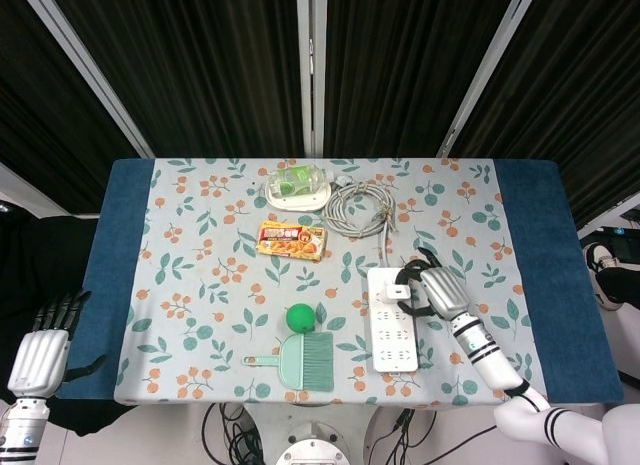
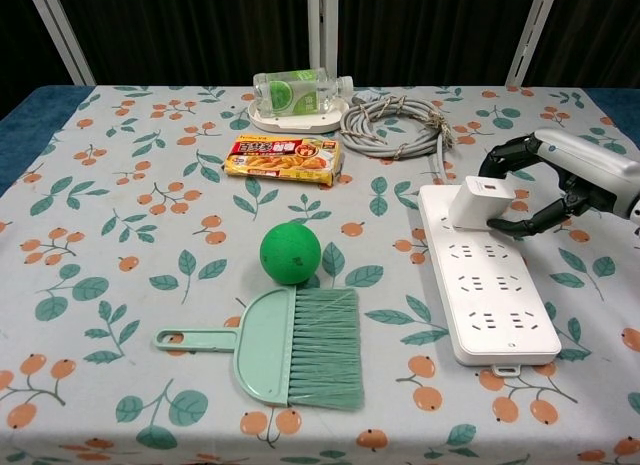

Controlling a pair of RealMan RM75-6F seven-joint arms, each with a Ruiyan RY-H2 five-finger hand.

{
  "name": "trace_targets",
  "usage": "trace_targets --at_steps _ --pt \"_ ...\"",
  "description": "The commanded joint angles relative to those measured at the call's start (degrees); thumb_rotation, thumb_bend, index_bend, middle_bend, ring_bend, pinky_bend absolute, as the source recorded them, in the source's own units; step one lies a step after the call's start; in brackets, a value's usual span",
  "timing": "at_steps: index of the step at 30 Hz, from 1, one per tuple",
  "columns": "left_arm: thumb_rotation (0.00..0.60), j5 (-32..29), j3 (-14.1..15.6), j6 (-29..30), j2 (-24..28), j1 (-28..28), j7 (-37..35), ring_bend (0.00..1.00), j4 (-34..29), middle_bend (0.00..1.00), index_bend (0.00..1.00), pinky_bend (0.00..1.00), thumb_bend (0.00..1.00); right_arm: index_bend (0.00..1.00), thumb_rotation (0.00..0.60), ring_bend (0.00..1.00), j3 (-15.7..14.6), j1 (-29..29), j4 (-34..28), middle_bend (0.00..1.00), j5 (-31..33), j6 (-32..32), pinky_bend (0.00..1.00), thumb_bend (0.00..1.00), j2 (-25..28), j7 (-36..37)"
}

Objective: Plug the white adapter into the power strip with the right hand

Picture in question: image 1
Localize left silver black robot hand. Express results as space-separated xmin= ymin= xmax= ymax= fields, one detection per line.
xmin=7 ymin=288 xmax=109 ymax=399

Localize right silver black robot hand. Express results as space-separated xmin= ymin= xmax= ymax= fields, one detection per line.
xmin=396 ymin=246 xmax=474 ymax=320

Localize white plug adapter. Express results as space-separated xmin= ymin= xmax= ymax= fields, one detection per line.
xmin=382 ymin=281 xmax=413 ymax=302

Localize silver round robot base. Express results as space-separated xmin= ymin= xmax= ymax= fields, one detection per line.
xmin=274 ymin=421 xmax=354 ymax=465

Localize white power strip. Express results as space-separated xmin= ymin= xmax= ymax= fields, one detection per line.
xmin=367 ymin=265 xmax=421 ymax=377

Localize mint green hand brush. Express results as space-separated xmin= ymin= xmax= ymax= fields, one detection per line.
xmin=242 ymin=331 xmax=335 ymax=393

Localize blue table cover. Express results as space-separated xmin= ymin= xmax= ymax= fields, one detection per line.
xmin=53 ymin=157 xmax=625 ymax=404

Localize green ball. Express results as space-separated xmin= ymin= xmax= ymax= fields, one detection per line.
xmin=284 ymin=302 xmax=317 ymax=334

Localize white black sneaker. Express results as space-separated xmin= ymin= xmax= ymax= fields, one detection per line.
xmin=582 ymin=241 xmax=624 ymax=276

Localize yellow curry box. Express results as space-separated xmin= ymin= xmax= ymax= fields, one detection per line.
xmin=256 ymin=220 xmax=329 ymax=261

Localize white oval tray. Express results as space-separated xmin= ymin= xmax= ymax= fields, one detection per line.
xmin=264 ymin=182 xmax=334 ymax=214

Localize black trouser leg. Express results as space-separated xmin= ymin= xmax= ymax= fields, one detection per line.
xmin=598 ymin=263 xmax=640 ymax=306

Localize clear bottle green label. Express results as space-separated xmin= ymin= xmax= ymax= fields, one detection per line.
xmin=268 ymin=165 xmax=335 ymax=199

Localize floral tablecloth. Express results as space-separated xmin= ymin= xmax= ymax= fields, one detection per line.
xmin=113 ymin=157 xmax=550 ymax=406

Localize black pleated curtain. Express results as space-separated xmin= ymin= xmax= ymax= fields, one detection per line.
xmin=0 ymin=0 xmax=640 ymax=231

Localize grey cable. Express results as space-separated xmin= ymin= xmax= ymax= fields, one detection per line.
xmin=319 ymin=173 xmax=401 ymax=269

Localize black floor cables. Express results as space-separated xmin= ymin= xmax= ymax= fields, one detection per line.
xmin=201 ymin=402 xmax=274 ymax=465

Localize grey metal frame post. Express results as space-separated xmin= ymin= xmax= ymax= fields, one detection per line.
xmin=438 ymin=0 xmax=544 ymax=159
xmin=294 ymin=0 xmax=330 ymax=159
xmin=22 ymin=0 xmax=155 ymax=159

